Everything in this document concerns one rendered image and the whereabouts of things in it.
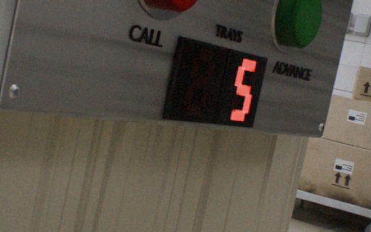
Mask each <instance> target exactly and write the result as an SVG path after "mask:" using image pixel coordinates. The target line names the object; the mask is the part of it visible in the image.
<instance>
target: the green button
mask: <svg viewBox="0 0 371 232"><path fill-rule="evenodd" d="M321 17H322V5H321V0H283V1H282V3H281V9H280V15H279V23H278V24H279V36H280V39H281V41H282V42H283V43H284V45H286V46H291V47H295V48H304V47H306V46H307V45H308V44H309V43H310V42H311V41H312V40H313V39H314V38H315V36H316V34H317V33H318V30H319V27H320V24H321Z"/></svg>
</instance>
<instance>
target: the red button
mask: <svg viewBox="0 0 371 232"><path fill-rule="evenodd" d="M197 1H198V0H152V2H153V3H154V4H155V5H157V6H158V7H159V8H161V9H164V10H171V11H176V12H183V11H186V10H188V9H190V8H191V7H192V6H193V5H195V3H196V2H197Z"/></svg>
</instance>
